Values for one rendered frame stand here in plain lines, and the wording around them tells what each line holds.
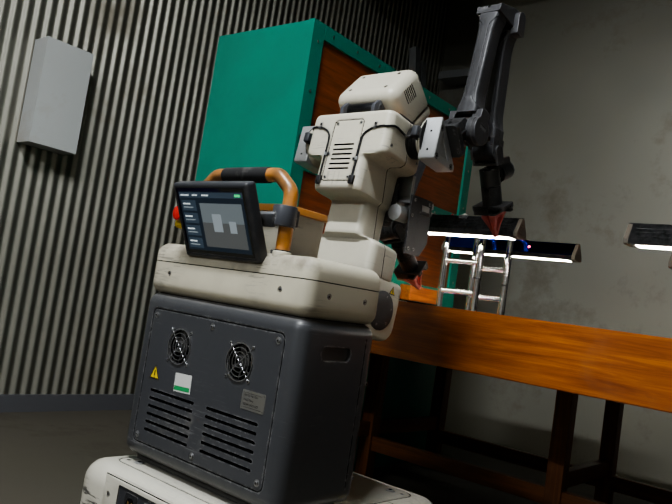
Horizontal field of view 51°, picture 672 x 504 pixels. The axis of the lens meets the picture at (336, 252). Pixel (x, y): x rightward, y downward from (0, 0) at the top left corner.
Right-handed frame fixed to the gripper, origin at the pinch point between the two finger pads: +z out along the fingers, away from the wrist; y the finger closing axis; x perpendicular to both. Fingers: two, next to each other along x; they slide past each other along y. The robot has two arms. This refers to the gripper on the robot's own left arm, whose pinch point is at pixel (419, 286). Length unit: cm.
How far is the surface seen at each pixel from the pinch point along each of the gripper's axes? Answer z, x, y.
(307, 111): -49, -40, 52
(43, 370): 21, 57, 193
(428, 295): 64, -57, 48
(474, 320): -1.7, 13.9, -27.5
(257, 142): -44, -29, 73
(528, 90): 61, -244, 65
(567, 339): 0, 16, -56
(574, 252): 42, -68, -24
